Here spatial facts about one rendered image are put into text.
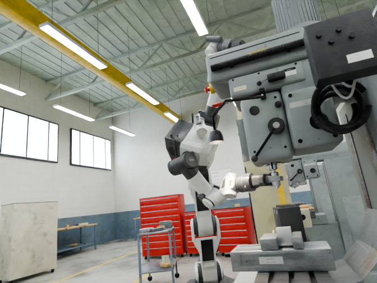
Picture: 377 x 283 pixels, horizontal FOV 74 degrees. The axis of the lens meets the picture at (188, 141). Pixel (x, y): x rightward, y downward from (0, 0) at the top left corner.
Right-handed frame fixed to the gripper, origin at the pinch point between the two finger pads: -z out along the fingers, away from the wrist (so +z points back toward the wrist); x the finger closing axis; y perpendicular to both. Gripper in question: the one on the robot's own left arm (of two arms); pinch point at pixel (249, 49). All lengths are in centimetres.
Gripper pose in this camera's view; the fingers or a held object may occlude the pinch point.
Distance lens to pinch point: 145.2
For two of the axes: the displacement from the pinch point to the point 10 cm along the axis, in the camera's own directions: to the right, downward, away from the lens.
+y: 3.1, -9.5, -0.7
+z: -7.4, -2.9, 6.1
